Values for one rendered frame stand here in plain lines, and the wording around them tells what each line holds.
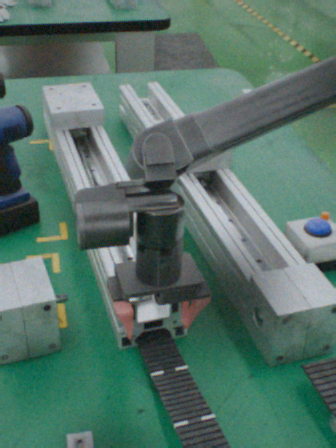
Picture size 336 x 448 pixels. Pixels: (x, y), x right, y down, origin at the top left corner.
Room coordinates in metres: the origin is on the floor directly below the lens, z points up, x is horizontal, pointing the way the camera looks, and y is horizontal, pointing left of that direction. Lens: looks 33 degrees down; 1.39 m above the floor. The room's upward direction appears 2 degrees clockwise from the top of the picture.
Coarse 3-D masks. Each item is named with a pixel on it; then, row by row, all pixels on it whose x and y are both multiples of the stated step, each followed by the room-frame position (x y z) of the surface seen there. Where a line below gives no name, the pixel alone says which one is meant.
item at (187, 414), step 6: (192, 408) 0.49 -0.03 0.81; (198, 408) 0.49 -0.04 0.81; (204, 408) 0.49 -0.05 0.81; (174, 414) 0.48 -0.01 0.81; (180, 414) 0.48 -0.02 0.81; (186, 414) 0.48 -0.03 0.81; (192, 414) 0.48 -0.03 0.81; (198, 414) 0.48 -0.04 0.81; (204, 414) 0.48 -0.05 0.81; (210, 414) 0.48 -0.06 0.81; (174, 420) 0.47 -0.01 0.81; (180, 420) 0.47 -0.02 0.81; (186, 420) 0.47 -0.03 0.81
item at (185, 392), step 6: (174, 390) 0.52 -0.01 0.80; (180, 390) 0.52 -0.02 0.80; (186, 390) 0.52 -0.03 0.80; (192, 390) 0.52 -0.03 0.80; (198, 390) 0.52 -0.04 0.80; (162, 396) 0.51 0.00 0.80; (168, 396) 0.51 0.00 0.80; (174, 396) 0.51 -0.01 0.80; (180, 396) 0.51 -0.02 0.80; (186, 396) 0.51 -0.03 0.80
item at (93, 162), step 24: (48, 120) 1.28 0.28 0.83; (72, 144) 1.09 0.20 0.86; (96, 144) 1.11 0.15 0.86; (72, 168) 0.99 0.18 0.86; (96, 168) 1.04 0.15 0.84; (120, 168) 0.99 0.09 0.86; (72, 192) 0.97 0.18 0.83; (96, 264) 0.76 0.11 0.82; (144, 312) 0.64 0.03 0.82; (168, 312) 0.64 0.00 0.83; (120, 336) 0.61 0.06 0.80
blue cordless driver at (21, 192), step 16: (0, 112) 0.93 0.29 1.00; (16, 112) 0.94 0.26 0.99; (0, 128) 0.91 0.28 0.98; (16, 128) 0.92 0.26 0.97; (32, 128) 0.94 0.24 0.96; (0, 144) 0.91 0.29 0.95; (0, 160) 0.91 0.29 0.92; (16, 160) 0.94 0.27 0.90; (0, 176) 0.91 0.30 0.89; (16, 176) 0.93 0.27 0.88; (0, 192) 0.91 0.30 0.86; (16, 192) 0.92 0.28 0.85; (0, 208) 0.89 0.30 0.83; (16, 208) 0.90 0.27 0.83; (32, 208) 0.92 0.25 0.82; (0, 224) 0.88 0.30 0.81; (16, 224) 0.90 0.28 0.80; (32, 224) 0.92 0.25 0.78
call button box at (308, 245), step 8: (288, 224) 0.86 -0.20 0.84; (296, 224) 0.86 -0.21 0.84; (304, 224) 0.86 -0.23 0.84; (288, 232) 0.85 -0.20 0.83; (296, 232) 0.83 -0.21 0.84; (304, 232) 0.83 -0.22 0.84; (312, 232) 0.83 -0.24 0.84; (328, 232) 0.83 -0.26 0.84; (296, 240) 0.82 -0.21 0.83; (304, 240) 0.81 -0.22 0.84; (312, 240) 0.81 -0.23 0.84; (320, 240) 0.81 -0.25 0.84; (328, 240) 0.81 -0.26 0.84; (296, 248) 0.82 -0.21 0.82; (304, 248) 0.80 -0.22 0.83; (312, 248) 0.79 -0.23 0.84; (320, 248) 0.80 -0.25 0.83; (328, 248) 0.80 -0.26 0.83; (304, 256) 0.79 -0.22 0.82; (312, 256) 0.79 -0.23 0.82; (320, 256) 0.80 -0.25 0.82; (328, 256) 0.80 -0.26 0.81; (320, 264) 0.80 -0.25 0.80; (328, 264) 0.80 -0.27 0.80
